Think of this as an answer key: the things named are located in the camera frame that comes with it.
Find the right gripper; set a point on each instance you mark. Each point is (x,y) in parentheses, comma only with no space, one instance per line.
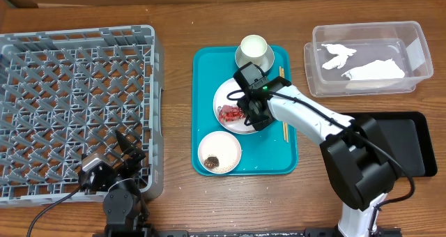
(258,126)

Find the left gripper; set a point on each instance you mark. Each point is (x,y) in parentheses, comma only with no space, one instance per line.
(128,149)

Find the large white plate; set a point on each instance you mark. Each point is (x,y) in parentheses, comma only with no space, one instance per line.
(220,99)

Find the red snack wrapper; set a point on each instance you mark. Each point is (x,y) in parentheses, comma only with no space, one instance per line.
(228,113)

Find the grey ceramic bowl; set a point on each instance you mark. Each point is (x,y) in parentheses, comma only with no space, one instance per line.
(265,62)

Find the white paper cup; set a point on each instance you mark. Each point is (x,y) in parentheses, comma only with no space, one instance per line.
(253,48)

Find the small torn white tissue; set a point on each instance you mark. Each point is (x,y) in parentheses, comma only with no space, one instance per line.
(341,55)

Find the large white tissue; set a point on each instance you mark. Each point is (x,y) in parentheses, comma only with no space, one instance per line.
(375,70)

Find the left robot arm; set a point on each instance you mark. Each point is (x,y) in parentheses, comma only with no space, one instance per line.
(123,205)

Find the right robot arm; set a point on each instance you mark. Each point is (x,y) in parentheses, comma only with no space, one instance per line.
(359,161)

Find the wooden chopstick right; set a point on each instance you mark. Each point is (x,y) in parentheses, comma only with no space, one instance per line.
(287,134)

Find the wooden chopstick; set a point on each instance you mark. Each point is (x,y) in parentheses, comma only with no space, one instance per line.
(284,132)
(287,134)

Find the wooden chopstick left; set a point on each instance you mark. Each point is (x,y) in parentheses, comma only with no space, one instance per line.
(284,132)

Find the teal plastic serving tray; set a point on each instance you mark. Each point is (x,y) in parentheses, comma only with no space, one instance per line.
(263,153)

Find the small white plate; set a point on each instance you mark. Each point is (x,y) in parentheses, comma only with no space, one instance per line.
(225,147)

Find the brown food scrap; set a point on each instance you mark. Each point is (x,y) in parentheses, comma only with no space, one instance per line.
(211,162)

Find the grey plastic dish rack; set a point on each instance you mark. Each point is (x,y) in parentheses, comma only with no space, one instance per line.
(65,94)

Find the clear plastic bin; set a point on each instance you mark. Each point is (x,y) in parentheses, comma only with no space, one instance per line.
(404,42)

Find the black plastic tray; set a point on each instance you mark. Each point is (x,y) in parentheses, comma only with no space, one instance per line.
(409,137)

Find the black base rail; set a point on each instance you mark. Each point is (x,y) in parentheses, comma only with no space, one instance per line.
(309,232)

